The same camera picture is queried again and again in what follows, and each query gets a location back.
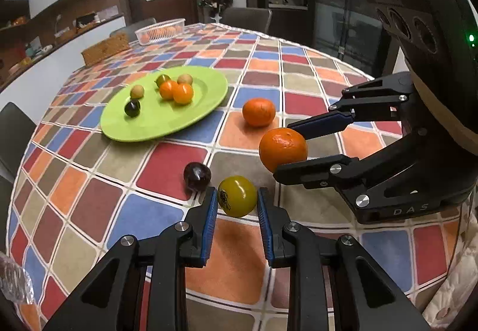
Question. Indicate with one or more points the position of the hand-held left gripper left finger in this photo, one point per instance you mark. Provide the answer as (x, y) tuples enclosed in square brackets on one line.
[(210, 226)]

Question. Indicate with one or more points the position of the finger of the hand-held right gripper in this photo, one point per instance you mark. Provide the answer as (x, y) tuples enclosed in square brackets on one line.
[(310, 170), (321, 125)]

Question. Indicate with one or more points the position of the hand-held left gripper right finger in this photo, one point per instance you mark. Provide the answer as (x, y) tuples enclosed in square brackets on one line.
[(264, 226)]

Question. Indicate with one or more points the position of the large orange mandarin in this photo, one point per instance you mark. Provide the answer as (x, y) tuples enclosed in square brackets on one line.
[(283, 149), (258, 112)]

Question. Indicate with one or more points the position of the yellow-green plum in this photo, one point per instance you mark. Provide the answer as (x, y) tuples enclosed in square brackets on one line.
[(162, 79), (237, 196)]

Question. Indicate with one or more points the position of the dark purple plum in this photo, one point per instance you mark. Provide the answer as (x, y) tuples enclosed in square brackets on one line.
[(132, 108), (196, 176)]

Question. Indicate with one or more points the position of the green plate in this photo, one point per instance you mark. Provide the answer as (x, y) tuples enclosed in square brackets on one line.
[(175, 118)]

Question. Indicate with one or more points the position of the small orange mandarin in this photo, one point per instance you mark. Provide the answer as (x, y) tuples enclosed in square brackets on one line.
[(183, 93), (167, 89)]

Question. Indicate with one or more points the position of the tan round fruit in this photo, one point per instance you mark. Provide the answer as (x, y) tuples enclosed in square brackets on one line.
[(137, 92), (185, 78)]

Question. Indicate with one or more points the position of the checkered tablecloth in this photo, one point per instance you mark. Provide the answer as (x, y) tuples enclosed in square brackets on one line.
[(112, 185)]

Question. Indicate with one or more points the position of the dark dining chair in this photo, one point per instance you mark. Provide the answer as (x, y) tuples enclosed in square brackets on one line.
[(11, 137), (246, 19), (125, 31)]

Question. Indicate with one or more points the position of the coat rack with bags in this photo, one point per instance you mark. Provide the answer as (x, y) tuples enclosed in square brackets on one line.
[(214, 4)]

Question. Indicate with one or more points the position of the heap of mandarins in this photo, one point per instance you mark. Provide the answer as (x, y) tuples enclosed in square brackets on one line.
[(162, 31)]

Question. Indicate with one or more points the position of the white plastic basket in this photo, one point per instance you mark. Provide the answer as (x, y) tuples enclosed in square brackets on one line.
[(149, 39)]

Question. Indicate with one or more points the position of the clear plastic bag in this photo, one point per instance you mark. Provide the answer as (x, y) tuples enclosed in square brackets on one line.
[(15, 280)]

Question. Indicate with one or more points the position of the wicker box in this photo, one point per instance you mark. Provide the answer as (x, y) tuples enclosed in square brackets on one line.
[(104, 50)]

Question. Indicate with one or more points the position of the white kitchen counter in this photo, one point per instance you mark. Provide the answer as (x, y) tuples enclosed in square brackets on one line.
[(56, 55)]

